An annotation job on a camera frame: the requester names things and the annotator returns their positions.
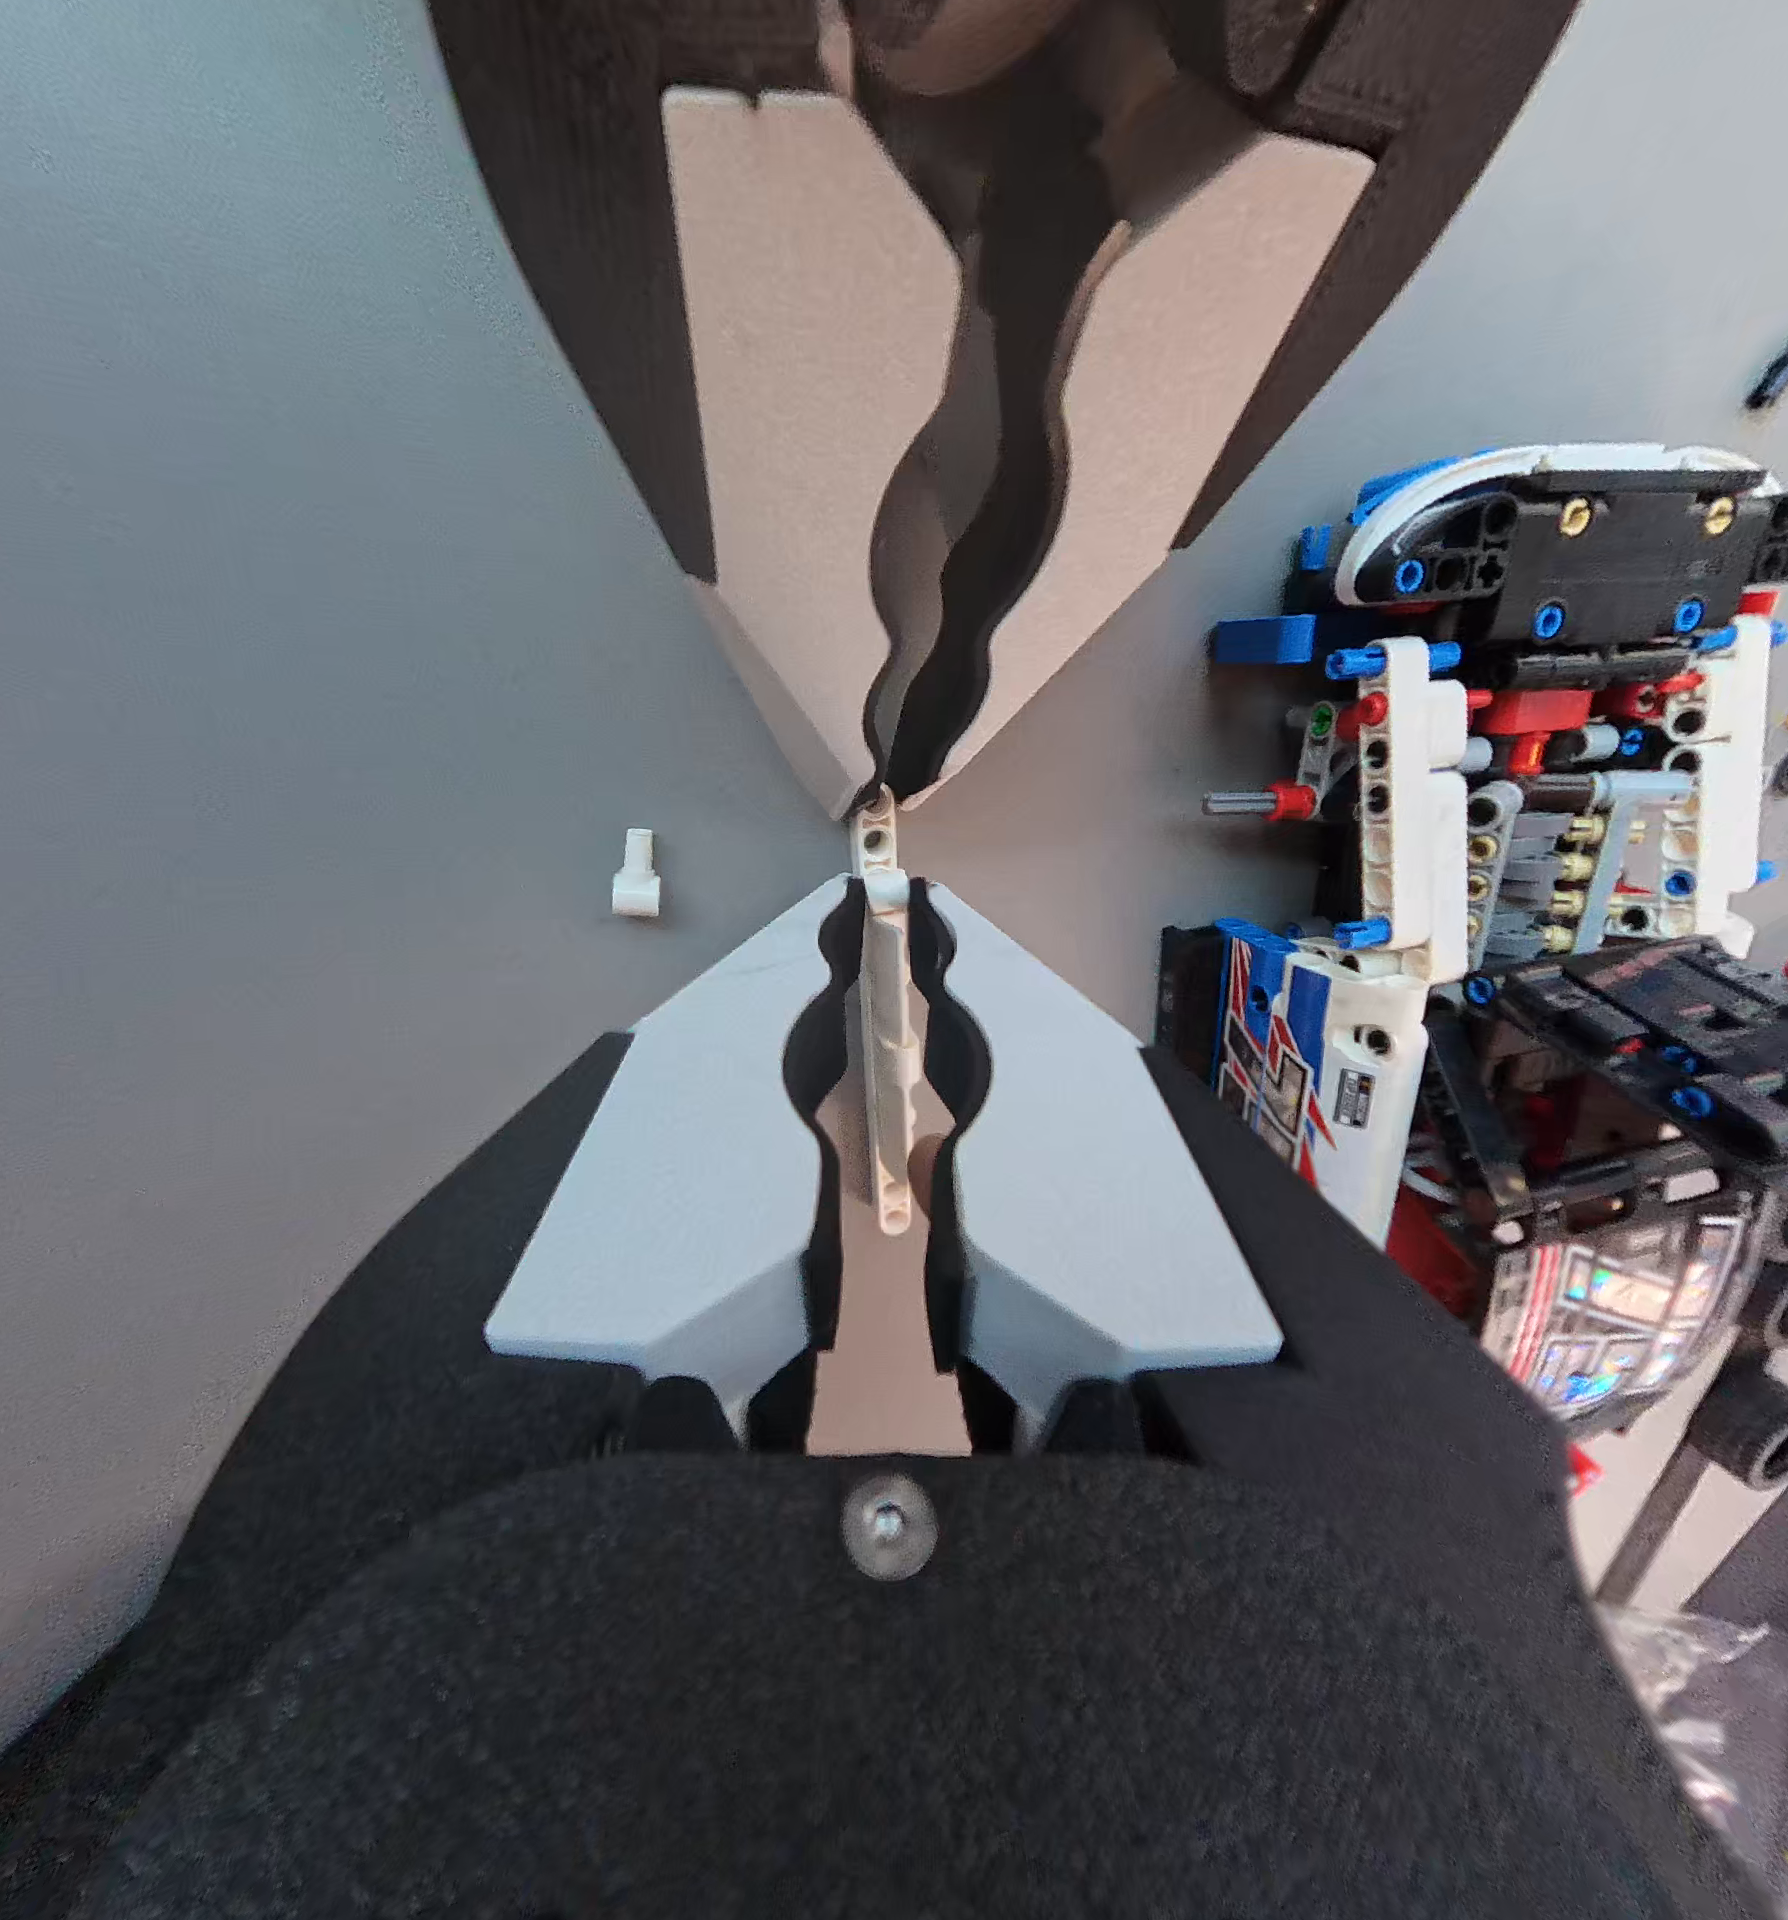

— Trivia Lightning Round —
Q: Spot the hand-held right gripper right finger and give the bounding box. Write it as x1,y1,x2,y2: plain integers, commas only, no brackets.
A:
909,877,1284,1453

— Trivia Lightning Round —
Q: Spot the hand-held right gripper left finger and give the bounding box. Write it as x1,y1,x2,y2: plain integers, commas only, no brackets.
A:
482,877,856,1451

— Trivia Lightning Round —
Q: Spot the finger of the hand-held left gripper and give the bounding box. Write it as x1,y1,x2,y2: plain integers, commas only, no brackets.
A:
661,86,990,821
893,118,1378,815

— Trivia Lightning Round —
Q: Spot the white toy brick beam assembly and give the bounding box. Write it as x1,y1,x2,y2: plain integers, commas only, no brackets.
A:
844,795,935,1240

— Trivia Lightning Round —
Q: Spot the person's left hand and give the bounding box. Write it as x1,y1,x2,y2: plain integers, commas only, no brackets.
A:
863,0,1083,97

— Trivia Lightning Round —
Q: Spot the toy brick race car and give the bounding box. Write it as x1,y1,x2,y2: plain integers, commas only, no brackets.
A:
1157,438,1788,1489

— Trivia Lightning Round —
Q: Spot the clear plastic bag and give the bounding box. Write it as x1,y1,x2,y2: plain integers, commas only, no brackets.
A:
1596,1597,1788,1920

